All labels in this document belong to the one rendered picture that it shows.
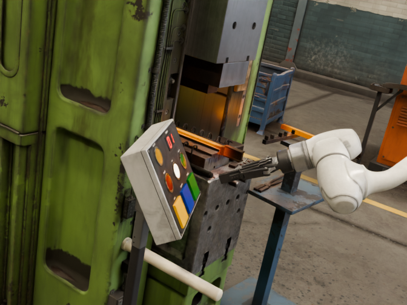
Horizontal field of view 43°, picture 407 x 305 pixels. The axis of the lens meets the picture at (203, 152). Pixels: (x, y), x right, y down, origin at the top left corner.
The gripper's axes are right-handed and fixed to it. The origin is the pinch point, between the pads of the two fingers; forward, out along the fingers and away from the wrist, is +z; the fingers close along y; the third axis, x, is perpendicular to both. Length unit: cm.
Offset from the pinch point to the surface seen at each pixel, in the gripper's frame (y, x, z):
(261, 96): 423, -55, 31
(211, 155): 39.5, -2.3, 13.7
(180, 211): -21.2, 0.6, 12.5
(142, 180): -27.0, 14.4, 17.5
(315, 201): 80, -50, -17
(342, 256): 170, -133, -17
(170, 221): -26.9, 0.6, 14.4
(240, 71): 48, 25, -7
